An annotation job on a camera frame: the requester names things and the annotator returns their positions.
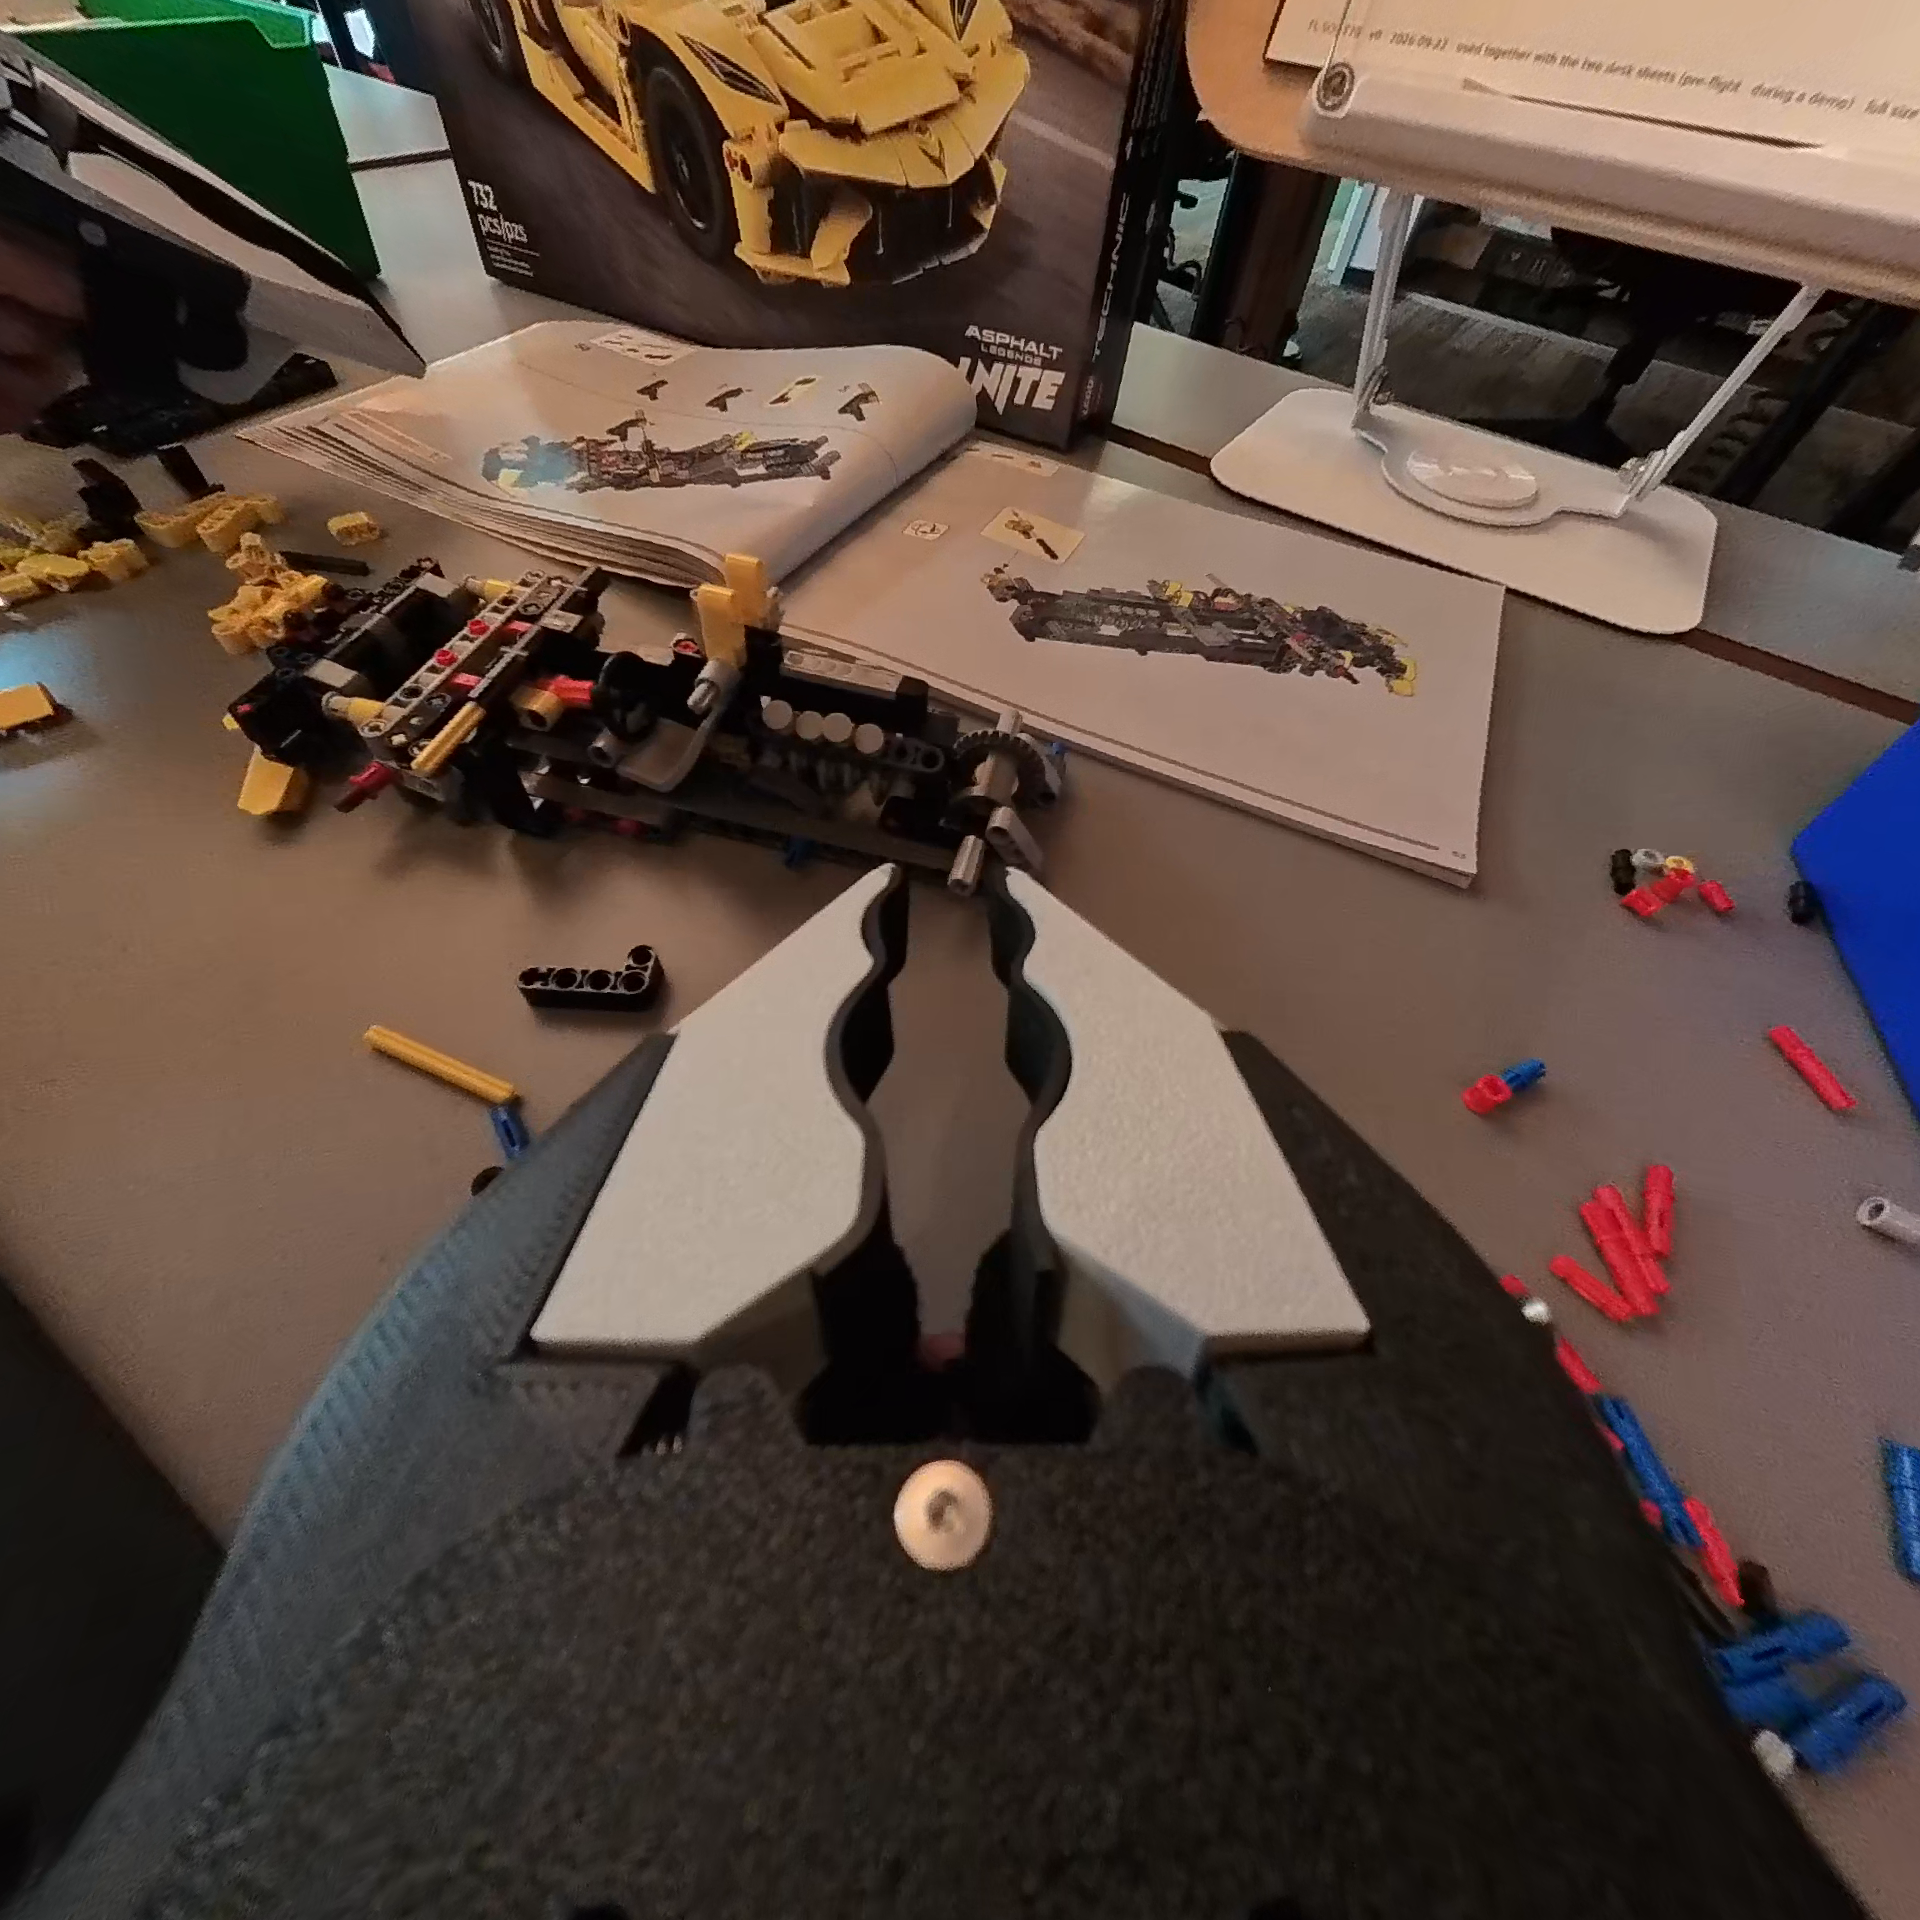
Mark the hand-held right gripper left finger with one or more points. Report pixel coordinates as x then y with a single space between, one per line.
705 1184

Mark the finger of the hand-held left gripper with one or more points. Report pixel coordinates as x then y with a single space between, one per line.
225 285
136 149

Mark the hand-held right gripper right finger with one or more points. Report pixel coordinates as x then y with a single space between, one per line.
1201 1184

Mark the pile of yellow lego parts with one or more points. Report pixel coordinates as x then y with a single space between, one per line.
255 599

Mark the black angled lego beam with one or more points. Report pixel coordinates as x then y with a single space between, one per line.
585 980

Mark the pile of red blue lego pins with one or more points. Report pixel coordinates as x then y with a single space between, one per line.
1621 1244

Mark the lego car model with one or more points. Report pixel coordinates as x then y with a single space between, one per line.
674 750

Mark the black lego beam yellow axle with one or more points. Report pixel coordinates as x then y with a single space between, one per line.
450 740

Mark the yellow lego piece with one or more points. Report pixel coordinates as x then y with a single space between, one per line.
31 709

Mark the printed lego set box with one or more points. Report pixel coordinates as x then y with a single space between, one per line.
599 224

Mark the lego instruction booklet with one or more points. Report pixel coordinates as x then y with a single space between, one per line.
1276 735

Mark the cluster of mixed lego bushes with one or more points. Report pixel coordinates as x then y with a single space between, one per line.
1664 888

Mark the long red lego pin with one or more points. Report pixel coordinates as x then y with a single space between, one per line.
1811 1068

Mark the small grey lego piece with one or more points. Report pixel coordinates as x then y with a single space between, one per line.
1885 1220

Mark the person's left hand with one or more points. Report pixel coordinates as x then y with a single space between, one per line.
36 331

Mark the green box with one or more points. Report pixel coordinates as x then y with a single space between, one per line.
225 107

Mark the blue plastic bin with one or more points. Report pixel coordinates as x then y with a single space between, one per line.
1868 932

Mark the white folding stand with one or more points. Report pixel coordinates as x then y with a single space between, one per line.
1621 557

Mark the printed instruction sheet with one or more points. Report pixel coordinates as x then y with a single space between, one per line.
1650 61

